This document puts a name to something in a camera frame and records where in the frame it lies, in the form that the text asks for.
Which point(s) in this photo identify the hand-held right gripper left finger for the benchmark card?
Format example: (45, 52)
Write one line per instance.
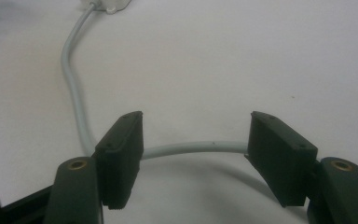
(118, 161)

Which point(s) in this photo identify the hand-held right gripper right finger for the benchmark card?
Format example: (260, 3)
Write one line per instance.
(279, 155)

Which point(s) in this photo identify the white connector plug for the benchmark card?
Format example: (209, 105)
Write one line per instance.
(110, 5)

